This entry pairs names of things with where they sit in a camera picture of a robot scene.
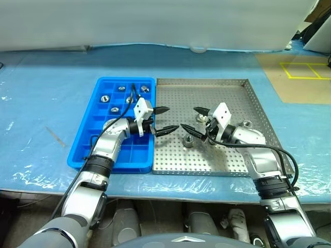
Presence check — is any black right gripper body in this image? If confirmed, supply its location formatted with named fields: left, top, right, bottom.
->
left=204, top=116, right=220, bottom=142

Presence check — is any perforated metal tray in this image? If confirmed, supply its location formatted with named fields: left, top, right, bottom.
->
left=152, top=78, right=295, bottom=179

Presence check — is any blue plastic table cover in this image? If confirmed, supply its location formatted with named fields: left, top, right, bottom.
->
left=0, top=42, right=331, bottom=205

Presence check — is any white board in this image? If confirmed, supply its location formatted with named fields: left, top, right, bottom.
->
left=302, top=15, right=331, bottom=55

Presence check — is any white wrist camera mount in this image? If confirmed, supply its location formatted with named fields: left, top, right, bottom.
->
left=208, top=102, right=232, bottom=137
left=133, top=98, right=154, bottom=137

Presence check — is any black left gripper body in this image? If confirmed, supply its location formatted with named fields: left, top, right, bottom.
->
left=141, top=115, right=157, bottom=135

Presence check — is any dark grey rounded shape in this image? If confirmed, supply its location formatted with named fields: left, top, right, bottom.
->
left=186, top=204, right=220, bottom=236
left=112, top=201, right=142, bottom=245

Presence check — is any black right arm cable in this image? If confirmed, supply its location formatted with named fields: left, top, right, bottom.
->
left=205, top=123, right=299, bottom=193

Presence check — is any grey robot torso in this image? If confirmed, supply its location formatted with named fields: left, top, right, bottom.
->
left=116, top=228, right=233, bottom=248

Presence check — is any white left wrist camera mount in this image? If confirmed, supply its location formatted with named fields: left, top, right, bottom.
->
left=133, top=98, right=154, bottom=137

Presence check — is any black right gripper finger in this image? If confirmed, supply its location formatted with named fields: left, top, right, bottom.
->
left=193, top=106, right=210, bottom=116
left=180, top=123, right=206, bottom=141

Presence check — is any blue compartment tray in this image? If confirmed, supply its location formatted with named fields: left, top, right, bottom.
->
left=66, top=76, right=156, bottom=173

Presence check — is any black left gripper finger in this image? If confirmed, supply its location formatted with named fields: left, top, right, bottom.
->
left=152, top=106, right=170, bottom=116
left=152, top=125, right=180, bottom=137

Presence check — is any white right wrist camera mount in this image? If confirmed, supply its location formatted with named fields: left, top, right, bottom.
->
left=208, top=102, right=232, bottom=137

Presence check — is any white wrapped rounded shape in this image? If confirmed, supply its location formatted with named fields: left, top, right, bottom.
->
left=227, top=208, right=251, bottom=244

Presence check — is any brown cardboard floor sheet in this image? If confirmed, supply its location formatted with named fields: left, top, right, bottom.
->
left=255, top=53, right=331, bottom=104

